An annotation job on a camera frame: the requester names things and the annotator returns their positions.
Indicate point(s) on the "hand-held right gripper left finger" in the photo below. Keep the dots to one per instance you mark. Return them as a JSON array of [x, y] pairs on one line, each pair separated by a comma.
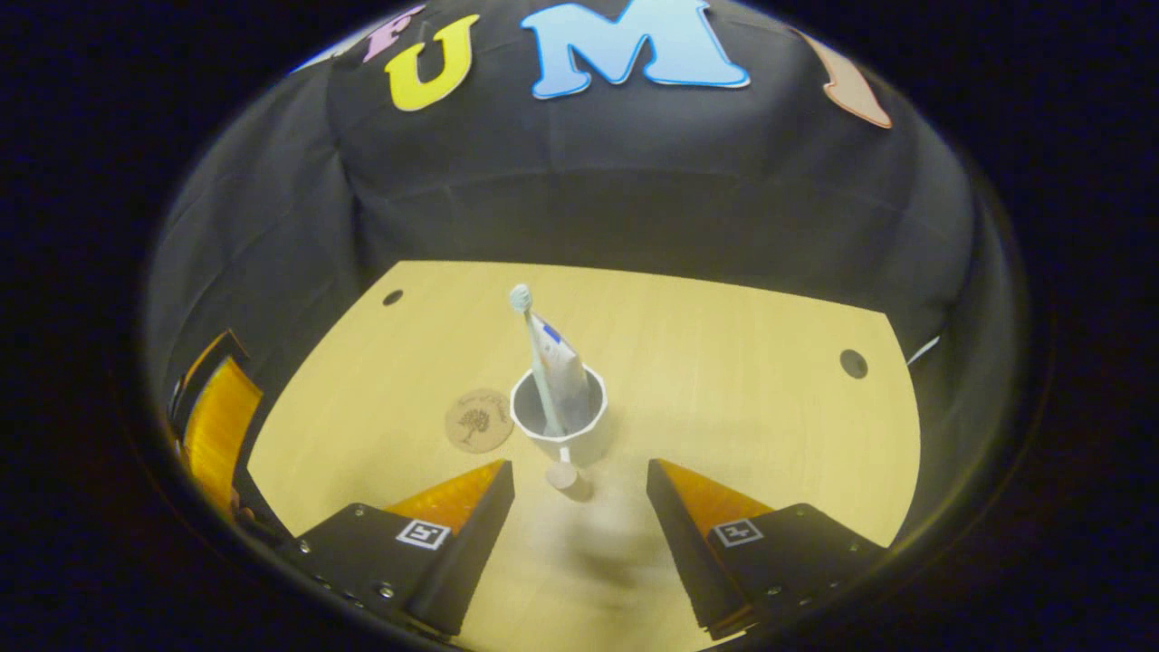
[[475, 552]]

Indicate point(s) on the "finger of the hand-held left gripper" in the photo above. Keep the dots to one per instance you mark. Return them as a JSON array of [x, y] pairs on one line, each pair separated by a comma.
[[222, 435], [204, 371]]

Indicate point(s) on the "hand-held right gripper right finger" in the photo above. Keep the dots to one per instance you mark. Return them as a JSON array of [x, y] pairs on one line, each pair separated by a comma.
[[693, 561]]

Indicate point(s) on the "round cork coaster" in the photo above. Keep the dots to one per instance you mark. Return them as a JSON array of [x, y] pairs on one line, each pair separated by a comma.
[[478, 421]]

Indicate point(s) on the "white toothpaste tube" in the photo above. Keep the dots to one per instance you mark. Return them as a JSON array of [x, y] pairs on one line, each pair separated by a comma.
[[563, 371]]

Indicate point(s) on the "pale green toothbrush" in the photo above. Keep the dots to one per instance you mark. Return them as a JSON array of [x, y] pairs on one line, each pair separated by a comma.
[[536, 353]]

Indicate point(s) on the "wooden desktop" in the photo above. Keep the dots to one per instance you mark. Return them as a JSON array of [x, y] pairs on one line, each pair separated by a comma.
[[742, 407]]

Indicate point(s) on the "small white strip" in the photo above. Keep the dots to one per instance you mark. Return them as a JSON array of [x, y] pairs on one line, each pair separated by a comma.
[[924, 349]]

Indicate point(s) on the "black backdrop cloth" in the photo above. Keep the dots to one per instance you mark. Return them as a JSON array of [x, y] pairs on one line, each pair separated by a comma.
[[634, 181]]

